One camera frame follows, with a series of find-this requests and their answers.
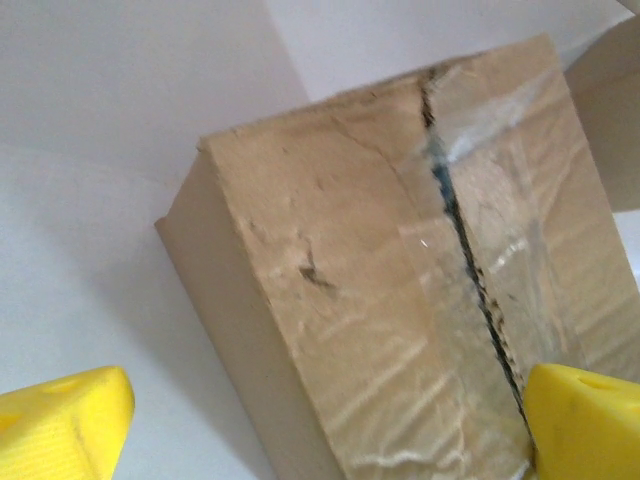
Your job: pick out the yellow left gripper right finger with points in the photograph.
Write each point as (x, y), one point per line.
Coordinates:
(585, 430)

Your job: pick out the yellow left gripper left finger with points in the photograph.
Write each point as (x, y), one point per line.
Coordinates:
(60, 430)

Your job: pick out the taped brown cardboard box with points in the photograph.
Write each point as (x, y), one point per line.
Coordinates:
(350, 250)
(610, 125)

